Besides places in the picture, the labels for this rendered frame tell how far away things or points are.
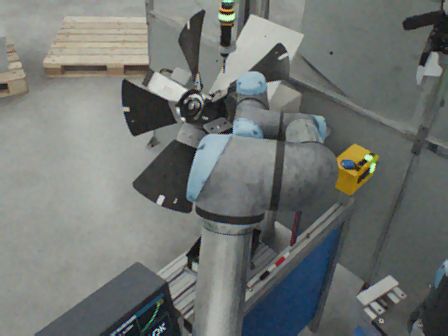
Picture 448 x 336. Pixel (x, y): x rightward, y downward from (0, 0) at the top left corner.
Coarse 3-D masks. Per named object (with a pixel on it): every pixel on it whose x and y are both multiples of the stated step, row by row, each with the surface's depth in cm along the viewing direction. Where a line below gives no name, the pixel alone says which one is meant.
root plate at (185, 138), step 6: (186, 126) 161; (180, 132) 161; (186, 132) 162; (192, 132) 162; (198, 132) 163; (204, 132) 163; (180, 138) 161; (186, 138) 162; (192, 138) 162; (198, 138) 163; (192, 144) 163; (198, 144) 163
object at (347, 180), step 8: (344, 152) 165; (352, 152) 165; (360, 152) 165; (368, 152) 165; (360, 160) 161; (368, 160) 161; (376, 160) 164; (344, 168) 157; (352, 168) 157; (344, 176) 158; (352, 176) 155; (368, 176) 165; (336, 184) 162; (344, 184) 159; (352, 184) 157; (360, 184) 162; (352, 192) 160
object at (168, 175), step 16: (176, 144) 161; (160, 160) 161; (176, 160) 161; (192, 160) 162; (144, 176) 162; (160, 176) 161; (176, 176) 161; (144, 192) 162; (160, 192) 161; (176, 192) 162; (176, 208) 161
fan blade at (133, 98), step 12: (132, 84) 173; (132, 96) 175; (144, 96) 171; (156, 96) 168; (132, 108) 177; (144, 108) 173; (156, 108) 170; (168, 108) 168; (144, 120) 177; (156, 120) 174; (168, 120) 171; (132, 132) 182; (144, 132) 180
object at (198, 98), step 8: (184, 96) 159; (192, 96) 158; (200, 96) 156; (208, 96) 158; (184, 104) 158; (200, 104) 156; (208, 104) 155; (216, 104) 160; (224, 104) 163; (184, 112) 158; (192, 112) 156; (200, 112) 154; (208, 112) 156; (216, 112) 161; (224, 112) 162; (184, 120) 157; (192, 120) 155; (200, 120) 155; (208, 120) 158; (200, 128) 161
